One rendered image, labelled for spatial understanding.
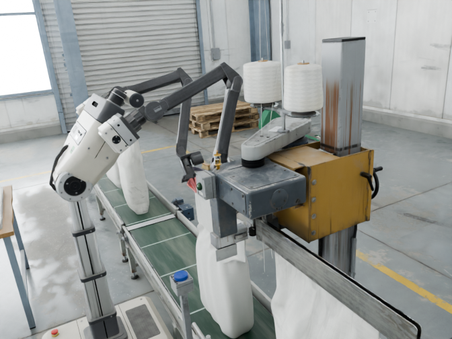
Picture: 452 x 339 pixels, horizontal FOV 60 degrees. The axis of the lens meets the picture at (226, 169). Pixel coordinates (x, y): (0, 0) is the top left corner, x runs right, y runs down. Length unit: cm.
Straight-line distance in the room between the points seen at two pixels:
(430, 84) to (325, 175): 567
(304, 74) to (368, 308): 76
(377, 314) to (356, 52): 91
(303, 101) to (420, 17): 585
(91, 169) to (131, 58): 726
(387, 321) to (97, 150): 128
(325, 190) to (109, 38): 774
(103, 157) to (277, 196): 84
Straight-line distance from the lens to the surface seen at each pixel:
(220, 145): 172
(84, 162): 182
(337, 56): 155
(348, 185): 160
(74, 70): 839
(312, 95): 141
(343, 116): 158
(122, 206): 368
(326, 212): 157
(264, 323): 218
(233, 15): 1004
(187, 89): 170
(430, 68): 705
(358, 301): 123
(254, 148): 142
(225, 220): 150
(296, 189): 135
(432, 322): 294
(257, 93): 160
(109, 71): 891
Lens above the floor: 182
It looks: 20 degrees down
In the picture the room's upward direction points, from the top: 4 degrees counter-clockwise
